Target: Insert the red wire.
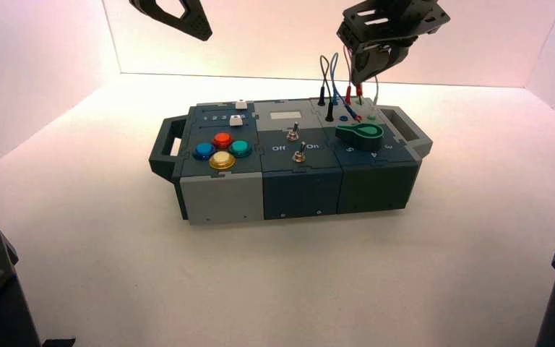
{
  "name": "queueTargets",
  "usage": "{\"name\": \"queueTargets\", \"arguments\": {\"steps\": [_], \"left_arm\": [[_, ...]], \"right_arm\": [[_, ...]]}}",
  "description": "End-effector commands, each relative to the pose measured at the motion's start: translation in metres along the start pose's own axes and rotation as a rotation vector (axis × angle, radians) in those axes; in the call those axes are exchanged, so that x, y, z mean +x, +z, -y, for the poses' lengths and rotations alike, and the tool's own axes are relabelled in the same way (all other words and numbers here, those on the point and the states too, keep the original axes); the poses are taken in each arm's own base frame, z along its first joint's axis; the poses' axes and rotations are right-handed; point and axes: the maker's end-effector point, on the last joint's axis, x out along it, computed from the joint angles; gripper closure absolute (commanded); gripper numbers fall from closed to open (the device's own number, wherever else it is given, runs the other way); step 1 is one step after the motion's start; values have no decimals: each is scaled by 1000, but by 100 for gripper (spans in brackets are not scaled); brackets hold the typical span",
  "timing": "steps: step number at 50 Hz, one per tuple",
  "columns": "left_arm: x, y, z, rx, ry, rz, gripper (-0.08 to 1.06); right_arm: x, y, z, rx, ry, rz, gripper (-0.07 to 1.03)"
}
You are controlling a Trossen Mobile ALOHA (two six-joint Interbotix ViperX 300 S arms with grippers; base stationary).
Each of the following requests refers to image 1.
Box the blue push button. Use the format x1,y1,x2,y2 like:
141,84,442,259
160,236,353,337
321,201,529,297
193,142,216,161

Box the white jumper wire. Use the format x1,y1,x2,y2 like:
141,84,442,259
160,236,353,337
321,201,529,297
358,74,380,119

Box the blue jumper wire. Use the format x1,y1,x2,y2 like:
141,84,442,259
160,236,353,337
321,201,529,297
329,52,361,121

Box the yellow push button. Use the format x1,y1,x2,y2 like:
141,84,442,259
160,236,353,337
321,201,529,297
209,151,236,171

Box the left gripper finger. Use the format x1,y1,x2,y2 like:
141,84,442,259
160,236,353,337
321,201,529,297
129,0,213,42

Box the dark teal grey control box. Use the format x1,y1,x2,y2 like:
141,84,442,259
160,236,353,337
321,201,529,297
149,98,434,226

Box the red push button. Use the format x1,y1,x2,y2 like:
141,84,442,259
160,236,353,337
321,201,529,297
212,132,234,150

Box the black jumper wire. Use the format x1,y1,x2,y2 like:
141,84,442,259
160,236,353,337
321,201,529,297
317,55,335,122

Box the green teardrop rotary knob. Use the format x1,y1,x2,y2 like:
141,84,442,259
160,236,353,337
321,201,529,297
335,123,384,152

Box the green push button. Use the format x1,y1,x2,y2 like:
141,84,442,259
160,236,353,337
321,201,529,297
229,140,254,158

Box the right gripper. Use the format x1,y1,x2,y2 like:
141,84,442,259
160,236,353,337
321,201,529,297
336,0,451,87

